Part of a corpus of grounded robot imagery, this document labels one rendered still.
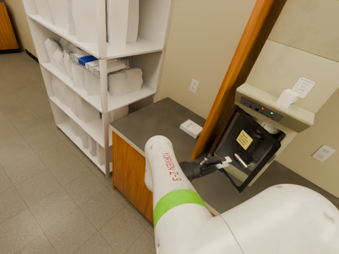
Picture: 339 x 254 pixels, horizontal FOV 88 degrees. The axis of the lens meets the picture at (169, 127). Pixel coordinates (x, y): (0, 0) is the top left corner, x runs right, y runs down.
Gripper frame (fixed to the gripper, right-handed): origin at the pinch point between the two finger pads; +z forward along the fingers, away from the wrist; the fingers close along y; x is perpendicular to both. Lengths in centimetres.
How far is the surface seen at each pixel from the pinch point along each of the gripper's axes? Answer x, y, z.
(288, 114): -4.0, 30.8, 15.1
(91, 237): 30, -120, -65
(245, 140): 4.1, 8.2, 13.8
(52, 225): 50, -120, -94
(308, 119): -9.1, 31.7, 19.8
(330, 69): -1, 49, 26
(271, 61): 17, 44, 17
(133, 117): 74, -26, -24
